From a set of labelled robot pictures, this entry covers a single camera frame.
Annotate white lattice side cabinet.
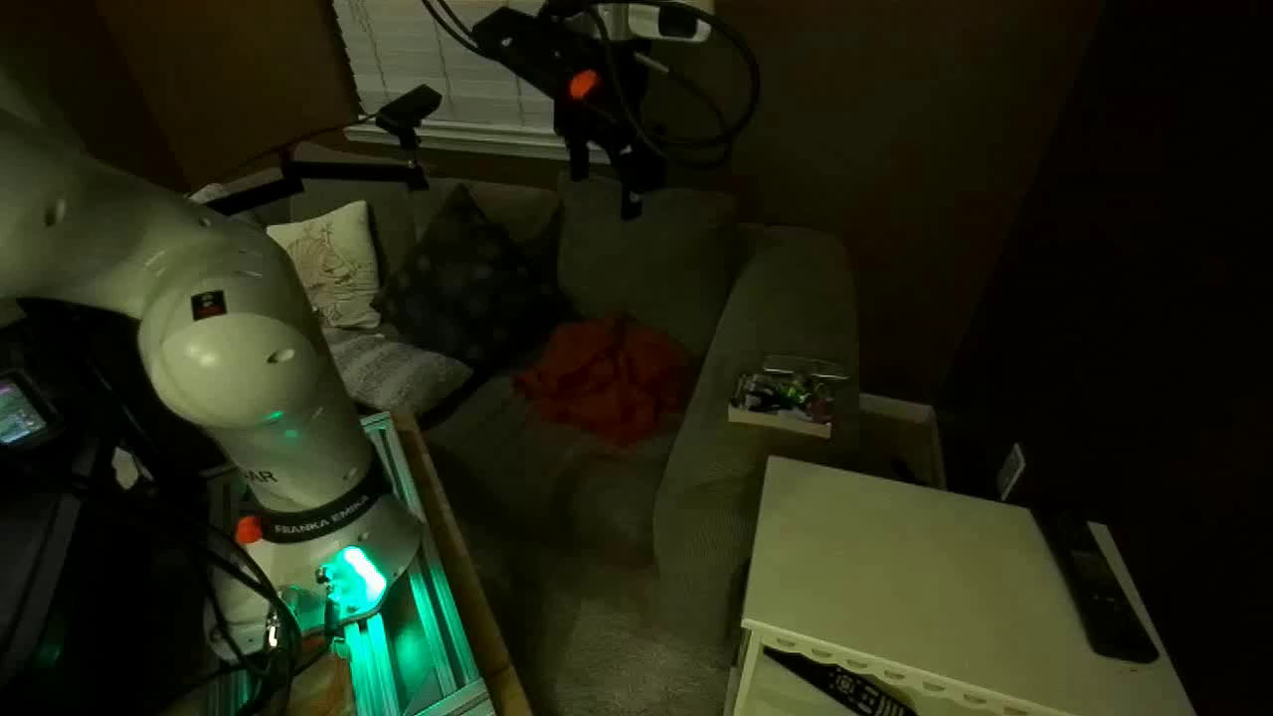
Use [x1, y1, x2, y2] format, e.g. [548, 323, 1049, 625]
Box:
[723, 453, 1201, 716]

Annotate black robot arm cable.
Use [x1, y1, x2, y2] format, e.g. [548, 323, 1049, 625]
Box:
[422, 0, 770, 174]

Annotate light grey folded blanket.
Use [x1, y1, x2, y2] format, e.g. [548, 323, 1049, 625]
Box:
[318, 318, 478, 422]

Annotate grey fabric sofa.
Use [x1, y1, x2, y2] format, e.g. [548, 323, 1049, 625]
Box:
[282, 174, 869, 716]

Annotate orange crumpled cloth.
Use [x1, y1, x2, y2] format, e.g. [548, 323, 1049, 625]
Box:
[515, 314, 699, 453]

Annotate book with colourful cover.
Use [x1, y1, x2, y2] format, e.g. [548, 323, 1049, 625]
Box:
[723, 357, 851, 441]

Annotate wooden table edge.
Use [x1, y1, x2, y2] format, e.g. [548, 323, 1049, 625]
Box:
[392, 404, 539, 716]

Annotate small lit display screen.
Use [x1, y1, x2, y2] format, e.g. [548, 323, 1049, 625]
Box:
[0, 371, 56, 453]

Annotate black camera on stand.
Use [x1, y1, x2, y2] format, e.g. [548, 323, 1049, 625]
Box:
[202, 79, 451, 218]

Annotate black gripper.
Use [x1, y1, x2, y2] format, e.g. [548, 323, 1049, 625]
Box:
[548, 84, 673, 223]

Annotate white patterned pillow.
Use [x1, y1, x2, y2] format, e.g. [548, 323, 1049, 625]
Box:
[263, 193, 392, 332]

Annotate dark patterned pillow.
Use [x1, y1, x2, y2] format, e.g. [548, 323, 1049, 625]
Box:
[372, 181, 575, 375]

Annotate black remote control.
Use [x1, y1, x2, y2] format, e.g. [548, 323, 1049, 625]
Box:
[1046, 510, 1161, 666]

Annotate white window blinds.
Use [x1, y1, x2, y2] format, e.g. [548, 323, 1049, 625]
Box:
[332, 0, 719, 165]

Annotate metal robot mounting frame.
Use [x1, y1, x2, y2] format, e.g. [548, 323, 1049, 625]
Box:
[196, 409, 499, 716]

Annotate grey sofa back cushion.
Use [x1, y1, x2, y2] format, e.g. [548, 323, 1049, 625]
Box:
[552, 181, 747, 355]

